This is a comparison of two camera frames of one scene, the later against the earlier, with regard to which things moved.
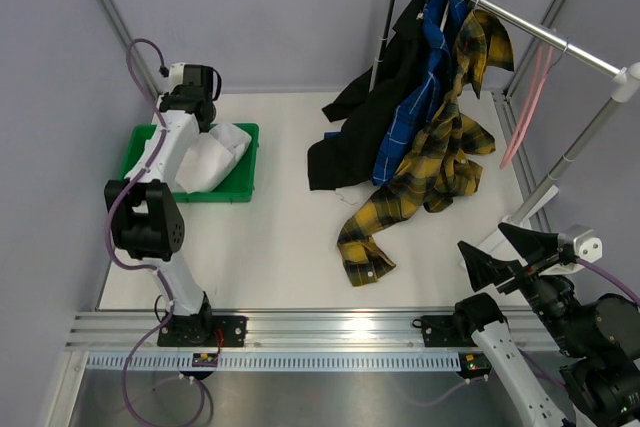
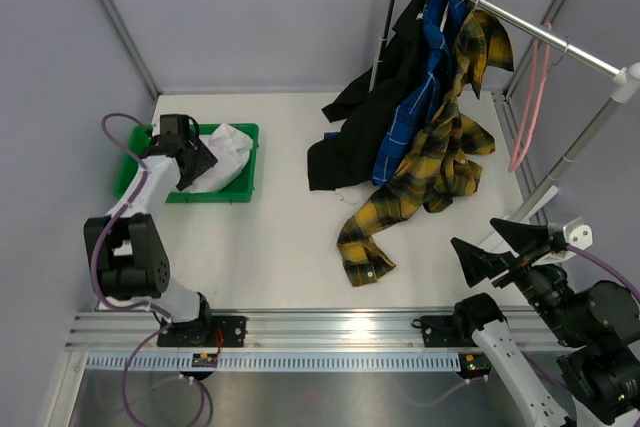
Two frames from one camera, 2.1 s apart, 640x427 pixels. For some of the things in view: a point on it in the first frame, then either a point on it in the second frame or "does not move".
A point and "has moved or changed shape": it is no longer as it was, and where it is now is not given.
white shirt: x=210 y=157 has moved or changed shape
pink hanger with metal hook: x=543 y=68 has moved or changed shape
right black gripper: x=484 y=269 does not move
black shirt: x=346 y=158 does not move
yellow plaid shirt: x=440 y=165 does not move
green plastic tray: x=239 y=188 does not move
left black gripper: x=173 y=94 -> x=204 y=161
